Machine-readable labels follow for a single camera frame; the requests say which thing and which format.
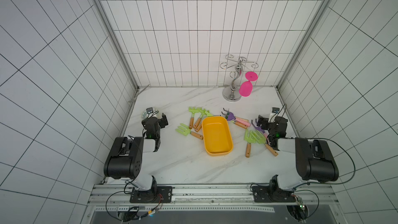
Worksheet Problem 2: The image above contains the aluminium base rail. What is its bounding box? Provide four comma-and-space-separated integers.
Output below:
82, 183, 347, 224

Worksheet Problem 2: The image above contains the silver metal glass rack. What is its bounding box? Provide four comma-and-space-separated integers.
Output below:
220, 54, 259, 102

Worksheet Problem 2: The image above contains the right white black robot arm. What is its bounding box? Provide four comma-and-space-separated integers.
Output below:
250, 116, 339, 203

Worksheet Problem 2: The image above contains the light green fork wooden handle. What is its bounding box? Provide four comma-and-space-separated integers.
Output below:
244, 129, 256, 158

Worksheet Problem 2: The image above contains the yellow plastic storage box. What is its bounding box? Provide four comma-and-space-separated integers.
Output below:
202, 116, 234, 157

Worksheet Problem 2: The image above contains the pink plastic wine glass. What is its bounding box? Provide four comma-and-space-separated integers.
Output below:
239, 72, 258, 97

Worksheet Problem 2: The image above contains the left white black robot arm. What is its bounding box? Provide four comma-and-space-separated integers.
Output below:
104, 112, 173, 203

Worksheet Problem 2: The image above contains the light green leaf rake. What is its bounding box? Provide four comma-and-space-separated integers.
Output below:
188, 107, 202, 129
194, 109, 213, 132

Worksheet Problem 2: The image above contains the purple rake pink handle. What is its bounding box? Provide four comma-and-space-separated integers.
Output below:
251, 119, 265, 134
221, 109, 251, 127

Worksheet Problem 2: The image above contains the patterned small bowl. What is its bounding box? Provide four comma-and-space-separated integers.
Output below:
141, 107, 161, 120

